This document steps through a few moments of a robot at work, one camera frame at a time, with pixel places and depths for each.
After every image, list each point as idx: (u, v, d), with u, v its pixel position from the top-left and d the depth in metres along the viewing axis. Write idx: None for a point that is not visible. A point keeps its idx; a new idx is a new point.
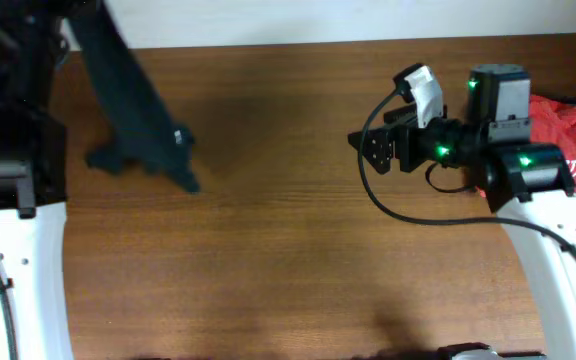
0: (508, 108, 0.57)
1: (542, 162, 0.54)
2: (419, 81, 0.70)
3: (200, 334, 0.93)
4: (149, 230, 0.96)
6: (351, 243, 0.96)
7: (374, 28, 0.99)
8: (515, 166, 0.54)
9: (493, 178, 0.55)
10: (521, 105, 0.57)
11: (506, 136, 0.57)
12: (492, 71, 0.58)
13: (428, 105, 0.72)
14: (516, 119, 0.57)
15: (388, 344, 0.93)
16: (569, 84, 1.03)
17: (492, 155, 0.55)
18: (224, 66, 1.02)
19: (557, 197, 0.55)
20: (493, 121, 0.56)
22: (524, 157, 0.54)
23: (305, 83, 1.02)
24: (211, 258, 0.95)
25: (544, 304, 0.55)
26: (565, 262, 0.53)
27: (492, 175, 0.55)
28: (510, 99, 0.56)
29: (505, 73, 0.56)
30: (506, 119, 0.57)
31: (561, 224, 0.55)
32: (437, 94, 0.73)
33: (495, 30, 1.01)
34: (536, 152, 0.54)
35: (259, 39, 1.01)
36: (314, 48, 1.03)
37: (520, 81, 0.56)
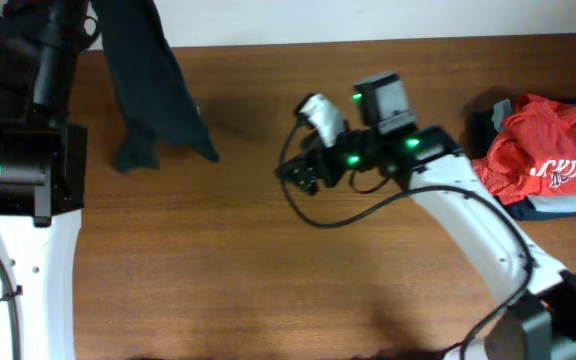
0: (392, 106, 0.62)
1: (432, 143, 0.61)
2: (313, 108, 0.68)
3: (200, 334, 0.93)
4: (149, 230, 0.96)
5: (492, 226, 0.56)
6: (350, 243, 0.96)
7: (374, 30, 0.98)
8: (404, 148, 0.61)
9: (396, 167, 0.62)
10: (401, 102, 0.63)
11: (396, 129, 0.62)
12: (367, 81, 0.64)
13: (330, 125, 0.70)
14: (400, 114, 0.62)
15: (388, 344, 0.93)
16: (570, 84, 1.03)
17: (390, 150, 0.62)
18: (223, 67, 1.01)
19: (451, 161, 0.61)
20: (380, 121, 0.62)
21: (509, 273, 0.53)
22: (412, 140, 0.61)
23: (305, 83, 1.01)
24: (211, 258, 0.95)
25: (471, 249, 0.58)
26: (470, 206, 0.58)
27: (393, 166, 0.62)
28: (389, 100, 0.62)
29: (378, 79, 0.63)
30: (391, 115, 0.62)
31: (458, 179, 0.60)
32: (332, 110, 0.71)
33: (496, 30, 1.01)
34: (424, 135, 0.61)
35: (260, 40, 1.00)
36: (314, 49, 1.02)
37: (393, 83, 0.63)
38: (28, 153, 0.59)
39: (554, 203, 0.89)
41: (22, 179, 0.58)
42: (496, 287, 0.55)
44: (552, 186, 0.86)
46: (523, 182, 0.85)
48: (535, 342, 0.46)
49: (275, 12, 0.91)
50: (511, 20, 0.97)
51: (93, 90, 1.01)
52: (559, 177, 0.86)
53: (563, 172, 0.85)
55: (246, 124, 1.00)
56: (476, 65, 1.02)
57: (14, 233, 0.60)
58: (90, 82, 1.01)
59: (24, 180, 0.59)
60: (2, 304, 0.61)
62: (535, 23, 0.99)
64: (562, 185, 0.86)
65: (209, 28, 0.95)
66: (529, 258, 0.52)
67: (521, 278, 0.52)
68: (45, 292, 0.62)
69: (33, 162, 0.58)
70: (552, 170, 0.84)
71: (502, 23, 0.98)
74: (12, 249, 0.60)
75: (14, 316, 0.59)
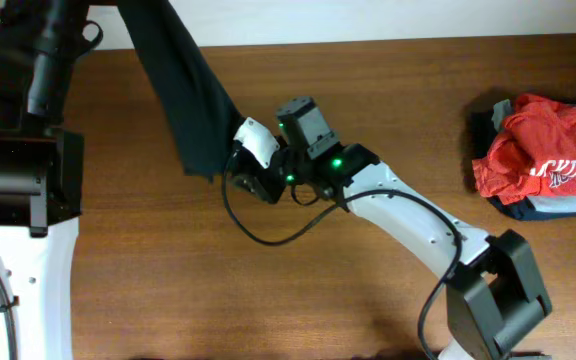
0: (314, 131, 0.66)
1: (351, 160, 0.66)
2: (244, 137, 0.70)
3: (200, 335, 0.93)
4: (148, 231, 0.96)
5: (419, 214, 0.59)
6: (350, 244, 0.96)
7: (374, 29, 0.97)
8: (333, 171, 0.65)
9: (331, 189, 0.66)
10: (322, 125, 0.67)
11: (322, 151, 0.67)
12: (288, 110, 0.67)
13: (264, 150, 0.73)
14: (324, 137, 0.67)
15: (388, 344, 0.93)
16: (570, 83, 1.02)
17: (320, 173, 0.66)
18: (221, 68, 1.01)
19: (368, 170, 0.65)
20: (308, 147, 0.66)
21: (441, 250, 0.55)
22: (336, 160, 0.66)
23: (304, 83, 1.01)
24: (210, 259, 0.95)
25: (407, 241, 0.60)
26: (396, 202, 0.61)
27: (328, 189, 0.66)
28: (311, 126, 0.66)
29: (297, 108, 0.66)
30: (316, 140, 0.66)
31: (381, 183, 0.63)
32: (262, 134, 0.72)
33: (497, 30, 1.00)
34: (348, 153, 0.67)
35: (258, 40, 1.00)
36: (313, 49, 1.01)
37: (310, 110, 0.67)
38: (24, 162, 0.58)
39: (553, 203, 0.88)
41: (18, 188, 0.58)
42: (434, 269, 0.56)
44: (552, 186, 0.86)
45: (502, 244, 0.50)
46: (523, 182, 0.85)
48: (479, 308, 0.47)
49: (274, 13, 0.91)
50: (512, 19, 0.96)
51: (93, 92, 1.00)
52: (559, 177, 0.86)
53: (562, 172, 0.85)
55: None
56: (476, 65, 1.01)
57: (11, 243, 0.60)
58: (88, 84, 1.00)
59: (19, 190, 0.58)
60: None
62: (537, 21, 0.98)
64: (562, 185, 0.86)
65: (208, 29, 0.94)
66: (454, 231, 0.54)
67: (450, 251, 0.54)
68: (42, 301, 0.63)
69: (28, 171, 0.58)
70: (552, 169, 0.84)
71: (502, 22, 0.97)
74: (9, 260, 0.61)
75: (11, 327, 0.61)
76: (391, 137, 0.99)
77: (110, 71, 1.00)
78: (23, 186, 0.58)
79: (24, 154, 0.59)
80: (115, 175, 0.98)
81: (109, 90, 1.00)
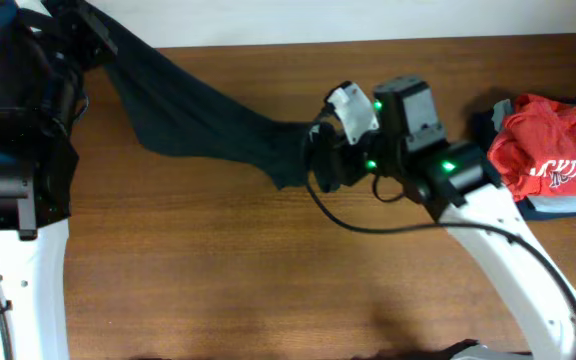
0: (420, 116, 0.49)
1: (467, 164, 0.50)
2: (337, 101, 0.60)
3: (199, 334, 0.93)
4: (149, 230, 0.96)
5: (543, 282, 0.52)
6: (350, 244, 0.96)
7: (375, 30, 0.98)
8: (441, 176, 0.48)
9: (429, 192, 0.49)
10: (431, 112, 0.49)
11: (424, 145, 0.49)
12: (392, 87, 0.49)
13: (355, 123, 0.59)
14: (429, 128, 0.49)
15: (388, 344, 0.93)
16: (567, 85, 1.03)
17: (419, 172, 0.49)
18: (222, 67, 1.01)
19: (489, 190, 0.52)
20: (407, 136, 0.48)
21: (558, 337, 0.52)
22: (447, 163, 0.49)
23: (303, 84, 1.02)
24: (210, 258, 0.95)
25: (513, 300, 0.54)
26: (516, 251, 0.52)
27: (426, 190, 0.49)
28: (416, 112, 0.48)
29: (401, 85, 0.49)
30: (419, 129, 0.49)
31: (501, 218, 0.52)
32: (363, 109, 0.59)
33: (497, 31, 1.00)
34: (460, 154, 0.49)
35: (258, 41, 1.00)
36: (314, 50, 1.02)
37: (421, 91, 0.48)
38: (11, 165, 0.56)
39: (554, 203, 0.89)
41: (6, 192, 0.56)
42: (529, 333, 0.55)
44: (552, 186, 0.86)
45: None
46: (523, 183, 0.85)
48: None
49: (275, 13, 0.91)
50: (511, 21, 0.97)
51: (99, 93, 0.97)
52: (559, 177, 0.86)
53: (563, 172, 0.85)
55: None
56: (475, 67, 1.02)
57: None
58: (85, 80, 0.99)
59: (5, 192, 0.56)
60: None
62: (536, 23, 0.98)
64: (562, 185, 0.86)
65: (211, 28, 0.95)
66: None
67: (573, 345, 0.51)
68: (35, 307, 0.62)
69: (12, 175, 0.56)
70: (552, 169, 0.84)
71: (502, 23, 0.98)
74: None
75: (6, 332, 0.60)
76: None
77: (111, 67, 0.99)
78: (8, 187, 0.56)
79: (9, 154, 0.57)
80: (115, 174, 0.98)
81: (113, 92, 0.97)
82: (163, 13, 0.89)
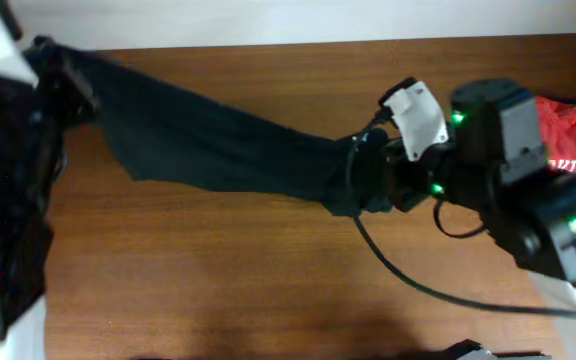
0: (521, 141, 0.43)
1: None
2: (396, 106, 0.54)
3: (200, 335, 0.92)
4: (151, 230, 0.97)
5: None
6: (350, 244, 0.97)
7: (375, 29, 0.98)
8: (559, 229, 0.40)
9: (539, 240, 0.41)
10: (532, 135, 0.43)
11: (520, 175, 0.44)
12: (483, 97, 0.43)
13: (415, 136, 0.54)
14: (529, 154, 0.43)
15: (389, 344, 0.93)
16: (569, 85, 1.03)
17: (527, 217, 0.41)
18: (221, 65, 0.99)
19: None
20: (505, 164, 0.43)
21: None
22: (571, 217, 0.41)
23: (304, 83, 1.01)
24: (211, 259, 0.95)
25: None
26: None
27: (535, 238, 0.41)
28: (515, 131, 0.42)
29: (504, 95, 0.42)
30: (518, 155, 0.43)
31: None
32: (426, 119, 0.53)
33: (496, 29, 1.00)
34: (570, 192, 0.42)
35: (259, 41, 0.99)
36: (314, 49, 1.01)
37: (525, 104, 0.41)
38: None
39: None
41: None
42: None
44: None
45: None
46: None
48: None
49: (275, 13, 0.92)
50: (511, 19, 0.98)
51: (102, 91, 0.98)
52: None
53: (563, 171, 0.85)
55: None
56: (477, 66, 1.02)
57: None
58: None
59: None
60: None
62: (534, 22, 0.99)
64: None
65: (212, 27, 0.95)
66: None
67: None
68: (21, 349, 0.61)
69: None
70: None
71: (503, 20, 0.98)
74: None
75: None
76: None
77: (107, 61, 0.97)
78: None
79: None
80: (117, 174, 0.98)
81: None
82: (164, 10, 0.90)
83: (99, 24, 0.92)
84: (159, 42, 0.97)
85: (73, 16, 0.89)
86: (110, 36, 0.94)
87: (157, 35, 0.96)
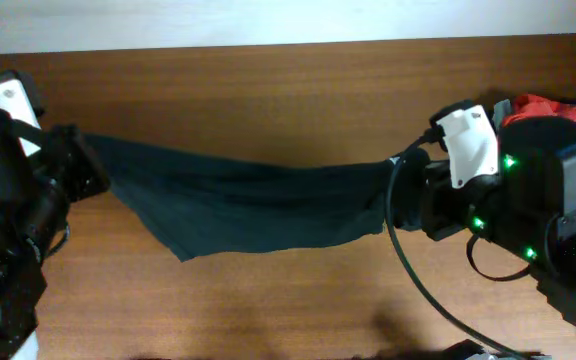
0: None
1: None
2: (448, 124, 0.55)
3: (200, 335, 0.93)
4: None
5: None
6: (352, 247, 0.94)
7: (375, 29, 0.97)
8: None
9: None
10: None
11: (575, 228, 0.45)
12: (535, 145, 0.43)
13: (460, 162, 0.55)
14: None
15: (387, 343, 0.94)
16: (564, 84, 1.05)
17: None
18: (221, 66, 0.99)
19: None
20: (561, 217, 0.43)
21: None
22: None
23: (304, 83, 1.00)
24: (209, 259, 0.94)
25: None
26: None
27: None
28: None
29: (568, 143, 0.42)
30: (575, 208, 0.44)
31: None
32: (471, 150, 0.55)
33: (496, 28, 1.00)
34: None
35: (258, 41, 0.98)
36: (312, 49, 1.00)
37: None
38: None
39: None
41: None
42: None
44: None
45: None
46: None
48: None
49: (275, 13, 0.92)
50: (513, 19, 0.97)
51: (102, 90, 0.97)
52: None
53: None
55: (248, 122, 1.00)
56: (476, 66, 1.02)
57: None
58: (80, 77, 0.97)
59: None
60: None
62: (535, 21, 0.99)
64: None
65: (210, 27, 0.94)
66: None
67: None
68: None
69: None
70: None
71: (504, 21, 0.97)
74: None
75: None
76: (392, 138, 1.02)
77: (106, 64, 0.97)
78: None
79: None
80: None
81: (113, 92, 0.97)
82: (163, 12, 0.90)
83: (98, 23, 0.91)
84: (158, 42, 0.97)
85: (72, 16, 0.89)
86: (110, 38, 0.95)
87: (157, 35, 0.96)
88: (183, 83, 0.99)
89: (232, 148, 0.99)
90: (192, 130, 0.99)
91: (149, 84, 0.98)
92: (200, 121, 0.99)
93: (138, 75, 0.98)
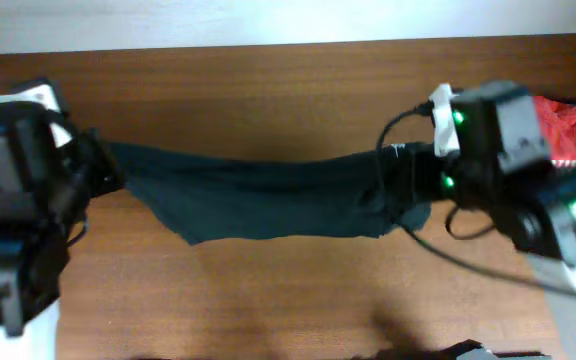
0: (517, 134, 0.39)
1: None
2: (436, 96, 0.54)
3: (199, 334, 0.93)
4: (150, 230, 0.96)
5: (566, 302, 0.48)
6: (350, 246, 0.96)
7: (374, 31, 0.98)
8: (562, 210, 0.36)
9: (538, 224, 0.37)
10: (529, 125, 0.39)
11: (521, 165, 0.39)
12: (479, 94, 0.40)
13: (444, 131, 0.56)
14: (528, 144, 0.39)
15: (388, 344, 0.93)
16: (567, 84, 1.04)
17: (527, 203, 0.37)
18: (222, 67, 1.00)
19: None
20: (503, 155, 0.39)
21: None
22: None
23: (304, 83, 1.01)
24: (210, 258, 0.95)
25: None
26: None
27: (534, 222, 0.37)
28: (512, 125, 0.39)
29: (499, 91, 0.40)
30: (517, 146, 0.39)
31: None
32: None
33: (494, 30, 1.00)
34: (573, 180, 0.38)
35: (258, 43, 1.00)
36: (312, 50, 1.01)
37: (522, 100, 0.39)
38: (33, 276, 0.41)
39: None
41: None
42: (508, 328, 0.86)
44: None
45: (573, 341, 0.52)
46: None
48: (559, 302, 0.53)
49: (274, 14, 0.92)
50: (510, 21, 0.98)
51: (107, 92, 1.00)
52: None
53: None
55: (251, 121, 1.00)
56: (476, 67, 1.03)
57: None
58: (87, 78, 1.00)
59: None
60: None
62: (533, 24, 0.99)
64: None
65: (209, 27, 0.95)
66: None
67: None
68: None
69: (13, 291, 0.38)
70: None
71: (500, 23, 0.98)
74: None
75: None
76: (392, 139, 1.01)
77: (110, 64, 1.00)
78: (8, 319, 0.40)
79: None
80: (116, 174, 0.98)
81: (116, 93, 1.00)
82: (163, 14, 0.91)
83: (98, 24, 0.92)
84: (160, 42, 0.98)
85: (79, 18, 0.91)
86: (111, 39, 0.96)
87: (157, 36, 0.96)
88: (184, 83, 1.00)
89: (234, 146, 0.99)
90: (195, 129, 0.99)
91: (153, 85, 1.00)
92: (202, 121, 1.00)
93: (140, 76, 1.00)
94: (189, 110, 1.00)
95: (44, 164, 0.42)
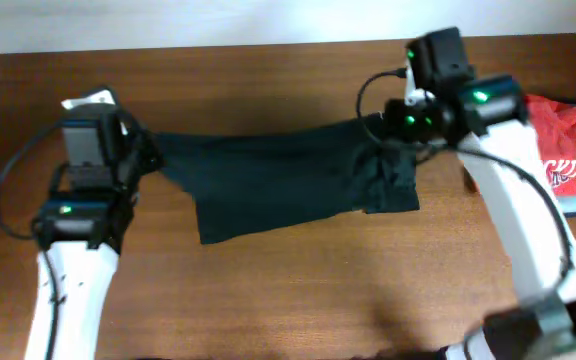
0: (450, 61, 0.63)
1: (497, 92, 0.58)
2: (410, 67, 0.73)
3: (198, 334, 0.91)
4: (156, 230, 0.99)
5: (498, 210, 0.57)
6: (351, 243, 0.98)
7: (373, 32, 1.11)
8: (471, 101, 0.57)
9: (452, 112, 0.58)
10: (458, 54, 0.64)
11: (449, 78, 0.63)
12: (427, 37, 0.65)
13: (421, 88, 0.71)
14: (459, 65, 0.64)
15: (391, 346, 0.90)
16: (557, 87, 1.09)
17: (451, 99, 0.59)
18: (235, 66, 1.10)
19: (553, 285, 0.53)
20: (433, 73, 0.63)
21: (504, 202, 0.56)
22: (479, 92, 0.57)
23: (308, 83, 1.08)
24: (213, 255, 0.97)
25: None
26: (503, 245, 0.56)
27: (450, 111, 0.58)
28: (444, 51, 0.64)
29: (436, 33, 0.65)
30: (448, 68, 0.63)
31: None
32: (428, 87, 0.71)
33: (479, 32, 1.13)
34: (488, 84, 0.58)
35: (269, 41, 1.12)
36: (318, 48, 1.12)
37: (451, 32, 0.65)
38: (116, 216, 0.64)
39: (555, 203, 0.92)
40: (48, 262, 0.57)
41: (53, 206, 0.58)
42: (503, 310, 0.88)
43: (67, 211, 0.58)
44: (553, 186, 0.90)
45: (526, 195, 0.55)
46: None
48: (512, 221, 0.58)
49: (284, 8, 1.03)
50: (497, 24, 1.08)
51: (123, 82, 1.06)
52: (559, 177, 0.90)
53: (562, 172, 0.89)
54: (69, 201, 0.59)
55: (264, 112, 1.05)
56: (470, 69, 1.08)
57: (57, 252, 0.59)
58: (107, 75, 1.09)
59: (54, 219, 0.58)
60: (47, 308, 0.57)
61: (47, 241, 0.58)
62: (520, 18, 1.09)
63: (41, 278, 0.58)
64: (562, 184, 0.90)
65: (225, 22, 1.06)
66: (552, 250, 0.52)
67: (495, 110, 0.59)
68: (86, 309, 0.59)
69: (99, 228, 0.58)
70: (552, 169, 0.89)
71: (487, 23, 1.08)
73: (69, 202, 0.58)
74: (61, 261, 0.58)
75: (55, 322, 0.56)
76: None
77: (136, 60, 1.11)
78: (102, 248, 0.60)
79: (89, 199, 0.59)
80: None
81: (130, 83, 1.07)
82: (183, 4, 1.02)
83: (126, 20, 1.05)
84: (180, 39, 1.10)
85: (111, 15, 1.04)
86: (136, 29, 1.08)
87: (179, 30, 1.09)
88: (201, 84, 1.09)
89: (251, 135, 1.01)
90: (209, 123, 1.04)
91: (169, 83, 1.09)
92: (215, 118, 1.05)
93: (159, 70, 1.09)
94: (201, 107, 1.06)
95: (115, 148, 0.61)
